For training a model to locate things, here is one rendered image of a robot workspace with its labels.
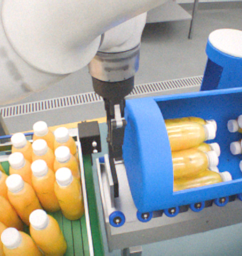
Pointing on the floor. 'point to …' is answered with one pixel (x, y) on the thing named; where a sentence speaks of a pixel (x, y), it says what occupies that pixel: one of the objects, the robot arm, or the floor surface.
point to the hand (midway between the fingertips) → (114, 146)
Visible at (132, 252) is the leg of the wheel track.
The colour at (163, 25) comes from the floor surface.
